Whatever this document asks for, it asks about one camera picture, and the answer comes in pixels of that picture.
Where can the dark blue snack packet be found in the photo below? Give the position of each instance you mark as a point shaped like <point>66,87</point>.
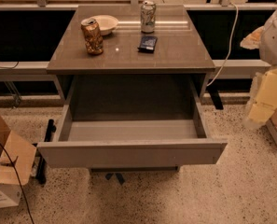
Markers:
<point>147,44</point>

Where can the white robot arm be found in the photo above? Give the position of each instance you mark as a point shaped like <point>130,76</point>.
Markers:
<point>267,52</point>

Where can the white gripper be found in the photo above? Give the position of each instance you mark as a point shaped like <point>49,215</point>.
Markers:
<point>275,41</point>

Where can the open grey top drawer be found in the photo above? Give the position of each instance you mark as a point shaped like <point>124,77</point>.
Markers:
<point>132,122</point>

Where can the orange soda can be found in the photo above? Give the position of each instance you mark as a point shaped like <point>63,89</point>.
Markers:
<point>92,35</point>

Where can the white bowl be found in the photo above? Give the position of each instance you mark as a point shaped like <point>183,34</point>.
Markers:
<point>106,23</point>

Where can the black floor stand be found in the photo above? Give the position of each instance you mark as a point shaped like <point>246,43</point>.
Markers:
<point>41,156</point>

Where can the green and white can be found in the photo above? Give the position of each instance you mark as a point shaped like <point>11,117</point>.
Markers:
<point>148,17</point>

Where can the open cardboard box left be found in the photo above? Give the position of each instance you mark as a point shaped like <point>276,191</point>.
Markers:
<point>17,156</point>

